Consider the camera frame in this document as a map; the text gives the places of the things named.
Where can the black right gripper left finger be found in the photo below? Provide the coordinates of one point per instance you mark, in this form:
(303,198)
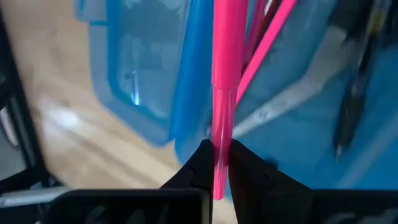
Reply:
(130,208)

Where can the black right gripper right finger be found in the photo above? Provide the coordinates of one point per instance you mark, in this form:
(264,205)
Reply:
(264,193)

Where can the black grip pen blue barrel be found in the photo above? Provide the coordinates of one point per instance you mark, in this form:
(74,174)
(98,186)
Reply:
(354,102)

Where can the pink highlighter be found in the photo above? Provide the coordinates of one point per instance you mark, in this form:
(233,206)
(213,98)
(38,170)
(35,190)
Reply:
(228,62)

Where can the pink pencil yellow eraser cap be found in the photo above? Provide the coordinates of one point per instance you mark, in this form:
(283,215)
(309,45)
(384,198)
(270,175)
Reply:
(267,43)

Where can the translucent blue plastic supply box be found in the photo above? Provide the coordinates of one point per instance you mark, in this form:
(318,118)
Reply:
(149,62)

